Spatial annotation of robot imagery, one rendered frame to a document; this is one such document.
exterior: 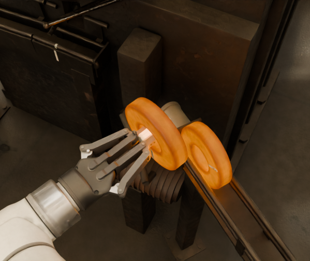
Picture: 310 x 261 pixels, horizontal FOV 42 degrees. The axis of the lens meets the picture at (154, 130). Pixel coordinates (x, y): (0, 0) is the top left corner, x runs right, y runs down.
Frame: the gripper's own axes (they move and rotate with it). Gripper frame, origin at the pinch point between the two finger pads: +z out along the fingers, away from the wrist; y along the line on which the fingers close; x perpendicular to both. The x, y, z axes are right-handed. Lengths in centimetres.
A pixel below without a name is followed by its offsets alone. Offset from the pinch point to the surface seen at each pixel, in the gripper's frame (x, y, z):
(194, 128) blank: -7.4, 2.0, 9.3
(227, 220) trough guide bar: -14.8, 19.7, 2.4
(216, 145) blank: -6.7, 8.1, 9.5
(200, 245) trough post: -83, 10, 10
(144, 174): -28.2, -4.8, -0.7
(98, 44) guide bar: -14.6, -37.0, 11.2
